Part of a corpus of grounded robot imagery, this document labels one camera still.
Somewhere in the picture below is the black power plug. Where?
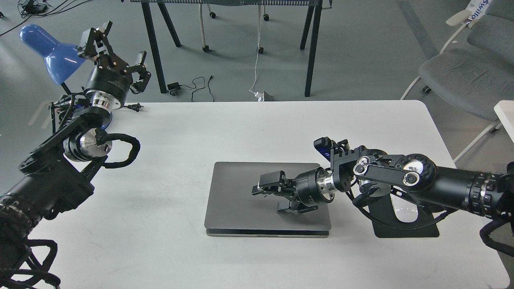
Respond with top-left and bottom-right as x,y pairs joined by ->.
122,103 -> 144,112

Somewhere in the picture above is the white computer mouse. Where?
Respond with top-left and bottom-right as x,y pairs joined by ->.
391,195 -> 418,223

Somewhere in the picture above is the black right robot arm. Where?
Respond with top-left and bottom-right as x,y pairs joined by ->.
251,137 -> 513,256

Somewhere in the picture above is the black power adapter cable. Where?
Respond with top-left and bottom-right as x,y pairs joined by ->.
167,75 -> 216,102

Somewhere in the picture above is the white power cable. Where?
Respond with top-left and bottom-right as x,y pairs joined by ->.
248,4 -> 274,102

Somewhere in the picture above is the blue desk lamp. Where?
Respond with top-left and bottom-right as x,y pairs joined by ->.
20,24 -> 85,95

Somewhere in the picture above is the black metal table frame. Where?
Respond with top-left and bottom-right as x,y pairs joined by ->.
129,0 -> 333,97

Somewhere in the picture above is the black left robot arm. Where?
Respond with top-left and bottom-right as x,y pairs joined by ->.
0,22 -> 151,289

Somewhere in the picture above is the black cable bundle floor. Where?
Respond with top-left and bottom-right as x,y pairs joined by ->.
1,0 -> 90,36

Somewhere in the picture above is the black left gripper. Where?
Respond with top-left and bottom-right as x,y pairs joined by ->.
76,21 -> 152,111

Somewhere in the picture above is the black mouse pad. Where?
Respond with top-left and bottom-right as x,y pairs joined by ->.
368,194 -> 439,238

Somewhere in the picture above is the grey office chair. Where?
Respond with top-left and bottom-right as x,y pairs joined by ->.
418,0 -> 514,162

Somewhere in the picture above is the white rolling chair base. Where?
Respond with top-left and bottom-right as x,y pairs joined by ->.
198,3 -> 270,55

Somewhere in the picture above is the grey laptop notebook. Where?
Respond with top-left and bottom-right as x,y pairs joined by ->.
204,162 -> 332,238

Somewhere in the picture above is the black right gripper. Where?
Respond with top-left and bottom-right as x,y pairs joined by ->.
252,167 -> 336,214

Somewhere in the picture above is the white side table corner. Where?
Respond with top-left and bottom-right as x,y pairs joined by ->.
494,100 -> 514,142

